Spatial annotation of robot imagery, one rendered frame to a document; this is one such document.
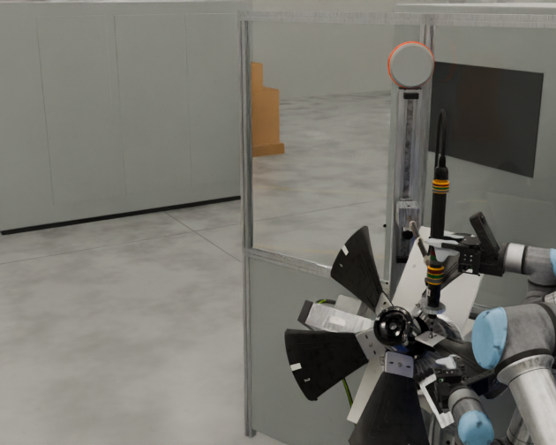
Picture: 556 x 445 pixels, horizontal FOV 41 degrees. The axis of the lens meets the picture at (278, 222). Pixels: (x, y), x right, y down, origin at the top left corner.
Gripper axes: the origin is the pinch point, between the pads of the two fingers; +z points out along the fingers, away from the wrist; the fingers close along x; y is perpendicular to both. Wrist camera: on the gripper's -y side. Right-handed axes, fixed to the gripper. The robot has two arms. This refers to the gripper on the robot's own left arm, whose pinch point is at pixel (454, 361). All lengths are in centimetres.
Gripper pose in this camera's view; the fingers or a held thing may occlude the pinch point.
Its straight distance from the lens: 206.8
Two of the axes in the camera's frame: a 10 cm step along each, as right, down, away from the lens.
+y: -9.9, 1.0, 0.4
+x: 1.1, 9.5, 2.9
